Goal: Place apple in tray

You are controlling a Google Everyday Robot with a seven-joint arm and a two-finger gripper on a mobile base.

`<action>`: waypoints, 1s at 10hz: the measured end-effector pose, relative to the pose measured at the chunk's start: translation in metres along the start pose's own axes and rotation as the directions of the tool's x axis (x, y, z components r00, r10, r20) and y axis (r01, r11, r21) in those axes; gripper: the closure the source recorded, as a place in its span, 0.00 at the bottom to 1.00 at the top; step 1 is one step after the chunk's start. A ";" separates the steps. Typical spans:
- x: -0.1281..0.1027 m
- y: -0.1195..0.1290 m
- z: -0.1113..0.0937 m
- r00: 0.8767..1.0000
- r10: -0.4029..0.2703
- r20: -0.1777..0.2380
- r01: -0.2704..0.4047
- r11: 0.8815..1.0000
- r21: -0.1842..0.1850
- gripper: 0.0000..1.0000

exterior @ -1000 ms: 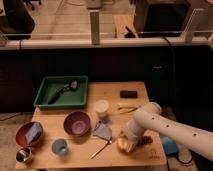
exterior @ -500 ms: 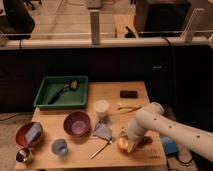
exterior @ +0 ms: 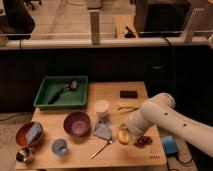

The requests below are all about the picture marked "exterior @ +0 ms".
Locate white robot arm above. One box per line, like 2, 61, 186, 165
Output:
120, 93, 213, 158

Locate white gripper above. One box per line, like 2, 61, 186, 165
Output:
120, 111, 150, 136

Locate dark grape bunch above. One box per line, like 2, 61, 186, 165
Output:
134, 136, 153, 148

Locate red brown bowl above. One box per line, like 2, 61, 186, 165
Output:
15, 122, 43, 147

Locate blue sponge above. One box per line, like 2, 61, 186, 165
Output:
25, 122, 42, 144

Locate black office chair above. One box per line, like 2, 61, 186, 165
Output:
0, 0, 35, 40

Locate light blue cup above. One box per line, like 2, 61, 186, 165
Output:
51, 139, 68, 156

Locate blue box on floor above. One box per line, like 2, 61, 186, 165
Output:
161, 136, 179, 155

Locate purple bowl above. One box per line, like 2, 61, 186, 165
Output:
63, 111, 91, 137

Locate grey folded cloth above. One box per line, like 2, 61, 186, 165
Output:
93, 121, 112, 140

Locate yellow green tongs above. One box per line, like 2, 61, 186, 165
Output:
117, 106, 140, 113

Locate green plastic tray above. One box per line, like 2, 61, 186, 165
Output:
34, 76, 88, 110

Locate wooden board table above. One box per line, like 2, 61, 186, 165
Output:
15, 82, 166, 170

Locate black cabinet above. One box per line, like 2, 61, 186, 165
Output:
133, 0, 191, 37

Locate black handled brush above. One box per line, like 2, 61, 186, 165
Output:
48, 80, 78, 104

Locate small steel cup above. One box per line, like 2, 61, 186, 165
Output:
16, 147, 33, 163

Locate white cup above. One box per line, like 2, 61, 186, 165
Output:
93, 100, 109, 117

